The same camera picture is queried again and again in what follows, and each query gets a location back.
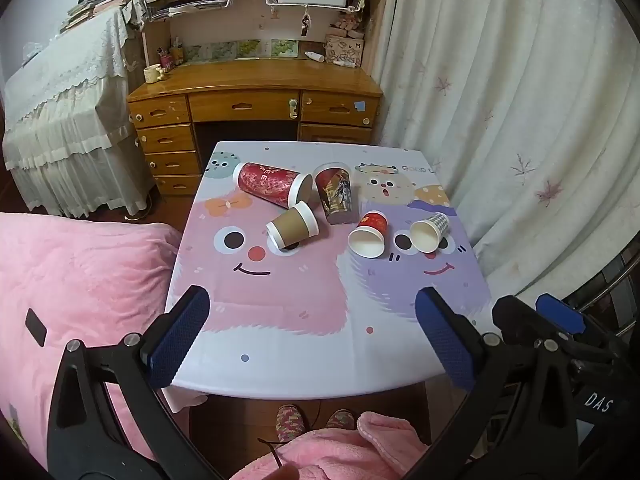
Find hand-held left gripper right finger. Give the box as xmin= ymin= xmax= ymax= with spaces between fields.
xmin=400 ymin=287 xmax=593 ymax=480

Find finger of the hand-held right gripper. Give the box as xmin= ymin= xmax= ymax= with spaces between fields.
xmin=492 ymin=295 xmax=568 ymax=351
xmin=535 ymin=293 xmax=623 ymax=361

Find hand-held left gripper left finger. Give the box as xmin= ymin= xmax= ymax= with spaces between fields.
xmin=47 ymin=285 xmax=221 ymax=480

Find small grey patterned paper cup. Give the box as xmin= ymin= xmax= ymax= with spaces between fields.
xmin=410 ymin=212 xmax=451 ymax=254

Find small red paper cup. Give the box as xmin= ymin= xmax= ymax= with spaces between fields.
xmin=348 ymin=210 xmax=389 ymax=258

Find brown paper cup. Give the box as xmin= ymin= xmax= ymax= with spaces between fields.
xmin=265 ymin=201 xmax=320 ymax=249

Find large red paper cup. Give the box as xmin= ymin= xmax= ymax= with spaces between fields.
xmin=232 ymin=161 xmax=314 ymax=209

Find dark red printed paper cup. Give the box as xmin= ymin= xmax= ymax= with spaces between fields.
xmin=314 ymin=162 xmax=360 ymax=225

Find metal rack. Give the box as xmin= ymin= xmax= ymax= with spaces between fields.
xmin=562 ymin=252 xmax=640 ymax=343

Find pink blanket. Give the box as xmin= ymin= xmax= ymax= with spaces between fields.
xmin=0 ymin=212 xmax=184 ymax=471

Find cartoon print table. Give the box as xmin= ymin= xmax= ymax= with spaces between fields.
xmin=165 ymin=141 xmax=501 ymax=402

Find patterned knit slipper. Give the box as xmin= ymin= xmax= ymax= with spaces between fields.
xmin=276 ymin=404 xmax=307 ymax=444
xmin=325 ymin=409 xmax=357 ymax=431

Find black rectangular device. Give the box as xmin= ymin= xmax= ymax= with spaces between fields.
xmin=25 ymin=308 xmax=48 ymax=347

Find person in pink robe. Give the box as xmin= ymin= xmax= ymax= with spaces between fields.
xmin=230 ymin=411 xmax=431 ymax=480

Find white floral curtain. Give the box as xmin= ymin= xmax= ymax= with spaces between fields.
xmin=372 ymin=0 xmax=640 ymax=306

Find wooden desk with drawers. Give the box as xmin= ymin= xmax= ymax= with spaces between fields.
xmin=127 ymin=57 xmax=383 ymax=196

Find white lace covered furniture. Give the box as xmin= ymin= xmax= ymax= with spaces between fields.
xmin=2 ymin=5 xmax=157 ymax=219

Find patterned wooden box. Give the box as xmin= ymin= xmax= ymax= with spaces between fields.
xmin=325 ymin=35 xmax=365 ymax=67

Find wooden desk hutch shelf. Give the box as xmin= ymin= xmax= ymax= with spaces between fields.
xmin=137 ymin=0 xmax=393 ymax=76

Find stack of books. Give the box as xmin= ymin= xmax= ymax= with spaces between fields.
xmin=60 ymin=0 xmax=135 ymax=34

